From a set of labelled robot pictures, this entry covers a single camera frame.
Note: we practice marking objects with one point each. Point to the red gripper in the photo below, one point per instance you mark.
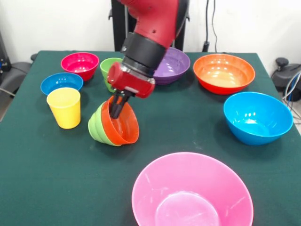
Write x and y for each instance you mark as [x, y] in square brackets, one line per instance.
[131, 84]

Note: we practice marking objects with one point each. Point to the small orange bowl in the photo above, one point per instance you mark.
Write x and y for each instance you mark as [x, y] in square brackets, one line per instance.
[127, 127]

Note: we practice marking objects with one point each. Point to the small green bowl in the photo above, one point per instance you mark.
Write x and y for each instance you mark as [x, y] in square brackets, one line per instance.
[96, 127]

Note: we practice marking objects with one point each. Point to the green cup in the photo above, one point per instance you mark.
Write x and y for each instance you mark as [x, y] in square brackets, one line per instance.
[104, 68]

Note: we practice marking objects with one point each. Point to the yellow cup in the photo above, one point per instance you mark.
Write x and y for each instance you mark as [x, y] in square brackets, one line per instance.
[64, 110]

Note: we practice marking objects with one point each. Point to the large pink bowl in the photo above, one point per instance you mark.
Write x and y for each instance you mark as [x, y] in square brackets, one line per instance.
[188, 183]

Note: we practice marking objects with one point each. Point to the large orange bowl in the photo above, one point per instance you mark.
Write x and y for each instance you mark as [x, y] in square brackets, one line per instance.
[224, 75]

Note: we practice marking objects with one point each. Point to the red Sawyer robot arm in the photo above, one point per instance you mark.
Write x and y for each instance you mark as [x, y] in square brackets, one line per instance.
[152, 28]

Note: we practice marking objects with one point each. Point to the small crimson bowl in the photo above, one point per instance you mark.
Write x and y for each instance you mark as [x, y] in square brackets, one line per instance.
[80, 63]

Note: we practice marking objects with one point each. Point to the small dark blue bowl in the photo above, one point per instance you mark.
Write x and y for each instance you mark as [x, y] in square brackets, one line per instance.
[56, 82]

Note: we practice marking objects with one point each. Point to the purple bowl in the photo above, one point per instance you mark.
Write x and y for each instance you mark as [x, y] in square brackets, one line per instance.
[175, 63]

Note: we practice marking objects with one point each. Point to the dark green tablecloth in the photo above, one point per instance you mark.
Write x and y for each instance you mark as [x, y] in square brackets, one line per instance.
[70, 169]

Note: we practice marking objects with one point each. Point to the light blue bowl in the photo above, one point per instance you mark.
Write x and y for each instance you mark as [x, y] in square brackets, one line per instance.
[257, 120]

